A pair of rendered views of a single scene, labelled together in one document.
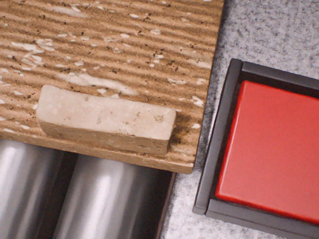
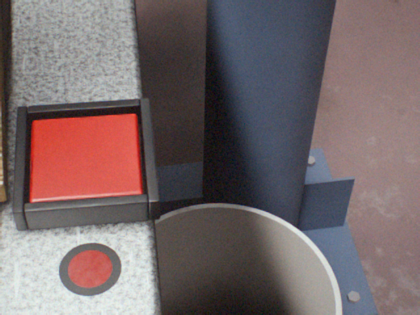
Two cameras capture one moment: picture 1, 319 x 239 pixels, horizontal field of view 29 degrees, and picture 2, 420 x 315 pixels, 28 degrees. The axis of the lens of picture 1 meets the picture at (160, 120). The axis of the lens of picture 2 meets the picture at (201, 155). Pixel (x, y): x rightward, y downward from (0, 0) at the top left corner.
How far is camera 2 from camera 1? 0.24 m
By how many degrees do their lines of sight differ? 24
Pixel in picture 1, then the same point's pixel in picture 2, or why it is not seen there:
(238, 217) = (52, 209)
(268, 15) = (46, 81)
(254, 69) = (38, 109)
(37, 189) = not seen: outside the picture
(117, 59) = not seen: outside the picture
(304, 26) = (78, 80)
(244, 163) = (48, 174)
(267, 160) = (66, 167)
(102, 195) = not seen: outside the picture
